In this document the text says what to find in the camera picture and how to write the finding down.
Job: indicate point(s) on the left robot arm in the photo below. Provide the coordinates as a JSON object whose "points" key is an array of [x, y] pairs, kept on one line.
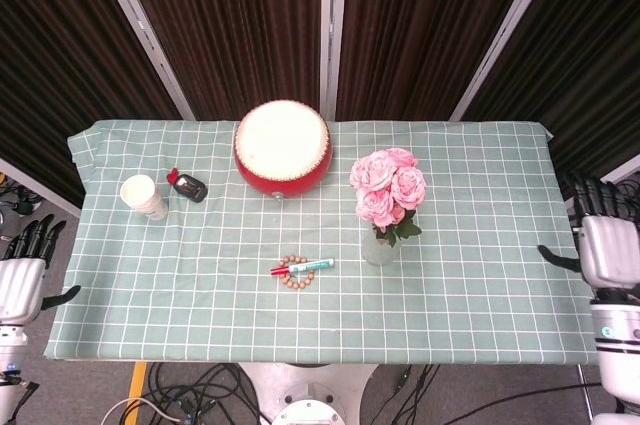
{"points": [[12, 365]]}

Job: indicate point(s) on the dark ribbed partition panel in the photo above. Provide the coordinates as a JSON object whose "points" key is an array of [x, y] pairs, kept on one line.
{"points": [[55, 70], [235, 30], [425, 30], [575, 45]]}

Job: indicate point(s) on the black ink bottle red cap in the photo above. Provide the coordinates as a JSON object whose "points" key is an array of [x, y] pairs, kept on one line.
{"points": [[190, 187]]}

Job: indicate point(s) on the stack of paper cups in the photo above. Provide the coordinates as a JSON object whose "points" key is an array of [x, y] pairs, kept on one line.
{"points": [[142, 195]]}

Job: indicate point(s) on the clear textured glass vase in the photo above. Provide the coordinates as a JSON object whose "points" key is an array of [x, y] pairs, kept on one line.
{"points": [[375, 255]]}

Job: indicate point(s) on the yellow floor tape strip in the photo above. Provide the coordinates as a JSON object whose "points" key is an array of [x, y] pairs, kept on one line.
{"points": [[137, 385]]}

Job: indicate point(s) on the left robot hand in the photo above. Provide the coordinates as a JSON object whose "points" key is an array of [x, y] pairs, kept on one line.
{"points": [[20, 280]]}

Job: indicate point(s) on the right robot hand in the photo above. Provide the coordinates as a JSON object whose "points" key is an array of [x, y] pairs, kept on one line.
{"points": [[610, 250]]}

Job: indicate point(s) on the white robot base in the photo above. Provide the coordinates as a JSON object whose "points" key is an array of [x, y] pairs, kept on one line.
{"points": [[305, 390]]}

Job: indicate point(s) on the red drum white skin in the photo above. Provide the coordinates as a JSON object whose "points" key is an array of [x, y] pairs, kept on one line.
{"points": [[282, 145]]}

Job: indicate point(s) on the green checked tablecloth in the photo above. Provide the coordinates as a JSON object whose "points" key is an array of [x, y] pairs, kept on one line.
{"points": [[320, 315]]}

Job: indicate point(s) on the white marker pen red cap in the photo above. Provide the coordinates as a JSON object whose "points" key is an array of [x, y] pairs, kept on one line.
{"points": [[310, 265]]}

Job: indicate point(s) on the pink artificial rose bouquet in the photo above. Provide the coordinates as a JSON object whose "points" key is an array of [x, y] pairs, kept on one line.
{"points": [[385, 185]]}

